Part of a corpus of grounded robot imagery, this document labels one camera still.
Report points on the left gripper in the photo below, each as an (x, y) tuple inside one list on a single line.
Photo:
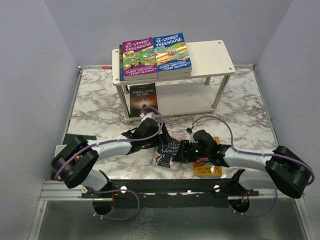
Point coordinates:
[(160, 138)]

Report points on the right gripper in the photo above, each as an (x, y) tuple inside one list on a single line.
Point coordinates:
[(186, 145)]

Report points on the floral pink notebook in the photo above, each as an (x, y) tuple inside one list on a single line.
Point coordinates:
[(164, 154)]

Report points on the yellow 130-Storey Treehouse book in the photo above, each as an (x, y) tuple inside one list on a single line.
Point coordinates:
[(203, 167)]

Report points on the black hardcover book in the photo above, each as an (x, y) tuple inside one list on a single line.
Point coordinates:
[(142, 97)]

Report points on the blue 91-Storey Treehouse book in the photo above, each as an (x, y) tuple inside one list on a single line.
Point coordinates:
[(171, 54)]

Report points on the purple 117-Storey Treehouse book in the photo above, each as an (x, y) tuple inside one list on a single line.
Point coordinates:
[(139, 61)]

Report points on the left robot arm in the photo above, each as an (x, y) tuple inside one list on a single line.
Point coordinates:
[(74, 163)]

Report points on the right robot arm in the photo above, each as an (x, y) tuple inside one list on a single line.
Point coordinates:
[(288, 174)]

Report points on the white two-tier shelf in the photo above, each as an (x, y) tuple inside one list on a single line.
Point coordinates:
[(210, 61)]

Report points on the red marker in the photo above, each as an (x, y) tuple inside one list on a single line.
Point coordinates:
[(107, 67)]

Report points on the blue Animal Farm book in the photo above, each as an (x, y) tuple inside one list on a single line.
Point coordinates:
[(121, 63)]

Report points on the grey rectangular box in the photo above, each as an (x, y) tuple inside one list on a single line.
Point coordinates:
[(58, 149)]

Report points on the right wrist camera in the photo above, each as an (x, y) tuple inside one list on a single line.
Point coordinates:
[(191, 132)]

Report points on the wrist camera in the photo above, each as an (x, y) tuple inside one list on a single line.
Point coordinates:
[(191, 132), (149, 115)]

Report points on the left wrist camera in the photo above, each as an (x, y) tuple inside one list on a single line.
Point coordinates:
[(149, 115)]

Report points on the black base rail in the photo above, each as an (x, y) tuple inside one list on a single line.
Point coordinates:
[(183, 193)]

